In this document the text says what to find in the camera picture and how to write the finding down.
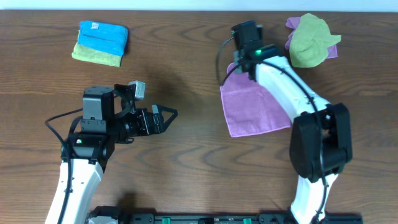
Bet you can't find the crumpled green cloth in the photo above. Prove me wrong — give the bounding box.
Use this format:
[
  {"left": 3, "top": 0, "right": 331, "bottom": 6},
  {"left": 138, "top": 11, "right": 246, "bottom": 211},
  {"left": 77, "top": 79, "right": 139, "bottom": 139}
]
[{"left": 289, "top": 13, "right": 341, "bottom": 68}]

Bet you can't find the purple microfibre cloth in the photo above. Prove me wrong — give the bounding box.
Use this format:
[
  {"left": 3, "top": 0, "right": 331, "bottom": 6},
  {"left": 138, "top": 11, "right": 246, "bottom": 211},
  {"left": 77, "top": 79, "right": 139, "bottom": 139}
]
[{"left": 220, "top": 72, "right": 291, "bottom": 138}]

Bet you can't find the right black cable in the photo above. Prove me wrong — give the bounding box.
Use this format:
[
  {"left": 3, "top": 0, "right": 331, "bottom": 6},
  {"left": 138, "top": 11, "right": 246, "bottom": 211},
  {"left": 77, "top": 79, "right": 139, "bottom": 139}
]
[{"left": 215, "top": 36, "right": 330, "bottom": 224}]

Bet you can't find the folded green cloth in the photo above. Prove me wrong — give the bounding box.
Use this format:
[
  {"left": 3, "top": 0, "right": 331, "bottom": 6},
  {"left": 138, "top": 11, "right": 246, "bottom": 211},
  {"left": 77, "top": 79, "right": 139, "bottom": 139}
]
[{"left": 72, "top": 43, "right": 122, "bottom": 67}]

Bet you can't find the folded blue cloth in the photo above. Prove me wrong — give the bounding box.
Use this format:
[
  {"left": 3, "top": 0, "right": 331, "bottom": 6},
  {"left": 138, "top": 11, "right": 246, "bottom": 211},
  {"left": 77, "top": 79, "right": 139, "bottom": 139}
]
[{"left": 78, "top": 21, "right": 128, "bottom": 56}]

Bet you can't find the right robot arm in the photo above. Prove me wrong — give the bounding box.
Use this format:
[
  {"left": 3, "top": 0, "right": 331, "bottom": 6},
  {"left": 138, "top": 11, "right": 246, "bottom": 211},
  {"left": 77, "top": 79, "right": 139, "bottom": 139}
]
[{"left": 231, "top": 21, "right": 363, "bottom": 223}]

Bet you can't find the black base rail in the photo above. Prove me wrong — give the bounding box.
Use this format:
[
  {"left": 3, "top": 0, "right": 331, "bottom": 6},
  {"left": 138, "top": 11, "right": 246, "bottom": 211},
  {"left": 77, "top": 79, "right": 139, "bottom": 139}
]
[{"left": 88, "top": 205, "right": 364, "bottom": 224}]

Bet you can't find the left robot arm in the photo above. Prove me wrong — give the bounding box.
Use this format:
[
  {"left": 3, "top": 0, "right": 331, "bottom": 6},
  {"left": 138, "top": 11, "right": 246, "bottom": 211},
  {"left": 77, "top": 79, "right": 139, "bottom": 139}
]
[{"left": 46, "top": 81, "right": 178, "bottom": 223}]

